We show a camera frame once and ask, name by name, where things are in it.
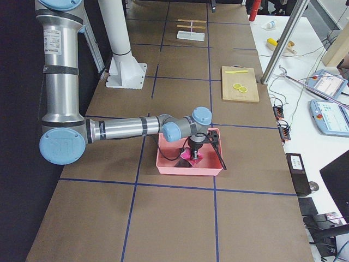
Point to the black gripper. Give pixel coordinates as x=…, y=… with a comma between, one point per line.
x=214, y=10
x=195, y=146

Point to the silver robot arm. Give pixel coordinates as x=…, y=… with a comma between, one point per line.
x=65, y=131

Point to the wooden stick beside tray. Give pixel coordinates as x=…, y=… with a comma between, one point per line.
x=195, y=21

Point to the pink plastic bin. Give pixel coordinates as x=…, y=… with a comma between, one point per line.
x=169, y=152

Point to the white rectangular tray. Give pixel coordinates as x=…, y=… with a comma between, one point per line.
x=193, y=36

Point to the red cylinder bottle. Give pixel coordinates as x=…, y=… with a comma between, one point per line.
x=254, y=10

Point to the small white bottle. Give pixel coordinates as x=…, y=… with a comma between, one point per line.
x=270, y=25

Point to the yellow plastic knife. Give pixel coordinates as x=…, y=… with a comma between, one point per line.
x=236, y=72

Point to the lemon slice far from knife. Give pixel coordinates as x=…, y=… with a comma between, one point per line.
x=243, y=89

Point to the wooden cutting board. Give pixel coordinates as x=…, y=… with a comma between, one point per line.
x=248, y=80

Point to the near orange black connector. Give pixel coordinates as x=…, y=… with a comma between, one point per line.
x=284, y=131

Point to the orange black connector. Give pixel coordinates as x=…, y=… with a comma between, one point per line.
x=284, y=131
x=278, y=112

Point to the far orange black connector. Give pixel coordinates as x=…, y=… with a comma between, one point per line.
x=278, y=112

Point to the black box with label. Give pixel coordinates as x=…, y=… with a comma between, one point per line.
x=298, y=174

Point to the far teach pendant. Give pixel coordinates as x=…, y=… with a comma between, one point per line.
x=327, y=83

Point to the teach pendant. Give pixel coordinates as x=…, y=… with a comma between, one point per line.
x=327, y=83
x=331, y=119

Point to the near teach pendant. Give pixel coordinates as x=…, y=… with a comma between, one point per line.
x=331, y=119

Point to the black monitor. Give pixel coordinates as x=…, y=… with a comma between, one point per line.
x=335, y=177

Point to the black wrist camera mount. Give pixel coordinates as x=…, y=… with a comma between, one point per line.
x=213, y=138

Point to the aluminium frame post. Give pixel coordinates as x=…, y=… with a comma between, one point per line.
x=291, y=25

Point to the white camera pole with base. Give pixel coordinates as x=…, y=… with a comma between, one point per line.
x=125, y=71

